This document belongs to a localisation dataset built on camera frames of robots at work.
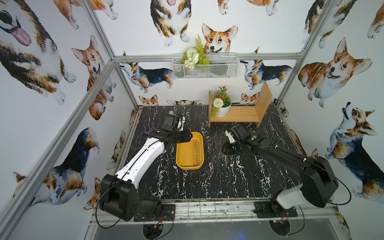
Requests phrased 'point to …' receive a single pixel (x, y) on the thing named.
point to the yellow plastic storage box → (190, 155)
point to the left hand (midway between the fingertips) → (190, 132)
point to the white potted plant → (221, 103)
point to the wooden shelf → (242, 113)
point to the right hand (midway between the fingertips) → (227, 146)
